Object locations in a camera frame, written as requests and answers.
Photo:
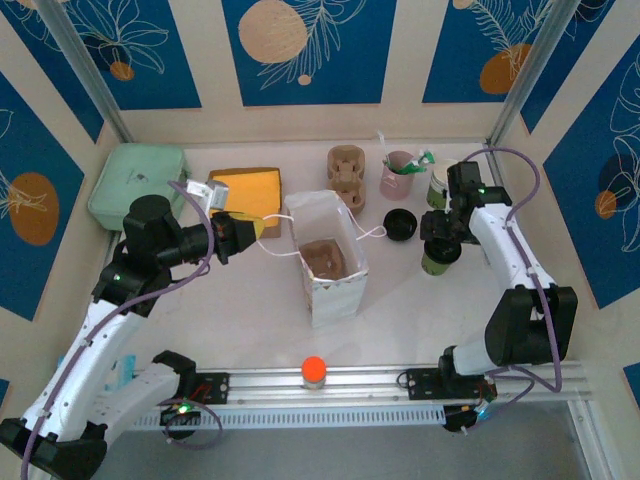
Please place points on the white paper gift bag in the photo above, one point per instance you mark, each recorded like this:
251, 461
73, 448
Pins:
335, 305

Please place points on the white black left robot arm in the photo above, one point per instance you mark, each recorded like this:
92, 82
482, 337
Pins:
75, 380

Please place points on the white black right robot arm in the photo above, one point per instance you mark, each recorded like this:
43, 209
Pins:
530, 325

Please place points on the blue wet wipes pack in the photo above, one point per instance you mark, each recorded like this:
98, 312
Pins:
125, 375

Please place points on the brown cardboard box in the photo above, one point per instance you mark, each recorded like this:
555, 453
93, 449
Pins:
275, 232

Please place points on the yellow napkin stack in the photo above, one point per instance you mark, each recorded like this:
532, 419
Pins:
250, 192

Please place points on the green white sachet bundle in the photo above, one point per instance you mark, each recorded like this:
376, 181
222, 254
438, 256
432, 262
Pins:
412, 164

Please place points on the mint green zip pouch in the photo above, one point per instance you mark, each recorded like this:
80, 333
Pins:
135, 172

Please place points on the pink cup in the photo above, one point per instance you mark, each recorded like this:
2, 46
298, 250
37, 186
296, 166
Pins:
395, 185

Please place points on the black cup lid stack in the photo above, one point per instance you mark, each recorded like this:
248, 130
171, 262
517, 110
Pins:
400, 225

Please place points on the brown pulp cup carrier stack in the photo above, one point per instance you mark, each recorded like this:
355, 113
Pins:
347, 170

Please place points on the orange round button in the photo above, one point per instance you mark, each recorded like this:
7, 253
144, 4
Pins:
314, 369

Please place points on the black controller board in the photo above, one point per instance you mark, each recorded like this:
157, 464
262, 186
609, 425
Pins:
465, 417
180, 415

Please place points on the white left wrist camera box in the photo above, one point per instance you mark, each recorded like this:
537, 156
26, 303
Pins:
215, 195

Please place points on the aluminium table side rail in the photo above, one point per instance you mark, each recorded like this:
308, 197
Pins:
495, 161

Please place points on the aluminium frame post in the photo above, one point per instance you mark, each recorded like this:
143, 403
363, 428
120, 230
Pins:
86, 70
532, 70

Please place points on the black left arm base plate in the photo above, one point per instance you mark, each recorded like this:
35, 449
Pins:
215, 387

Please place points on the aluminium front rail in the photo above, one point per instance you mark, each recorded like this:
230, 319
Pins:
360, 382

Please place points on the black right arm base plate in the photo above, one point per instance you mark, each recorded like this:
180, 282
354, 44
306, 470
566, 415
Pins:
420, 382

